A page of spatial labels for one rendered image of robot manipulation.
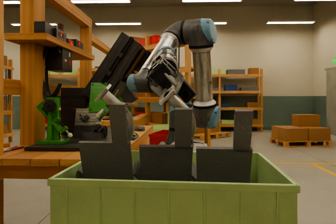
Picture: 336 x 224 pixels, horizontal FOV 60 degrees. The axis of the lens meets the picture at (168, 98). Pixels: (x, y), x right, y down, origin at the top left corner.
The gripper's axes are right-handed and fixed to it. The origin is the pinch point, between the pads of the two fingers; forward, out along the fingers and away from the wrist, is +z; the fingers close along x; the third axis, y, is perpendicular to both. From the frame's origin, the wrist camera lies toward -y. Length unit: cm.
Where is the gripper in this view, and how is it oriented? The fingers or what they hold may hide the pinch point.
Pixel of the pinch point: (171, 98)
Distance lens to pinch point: 80.1
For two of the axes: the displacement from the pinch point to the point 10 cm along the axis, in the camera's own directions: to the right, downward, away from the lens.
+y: -7.1, -6.4, -3.1
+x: 7.1, -6.4, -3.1
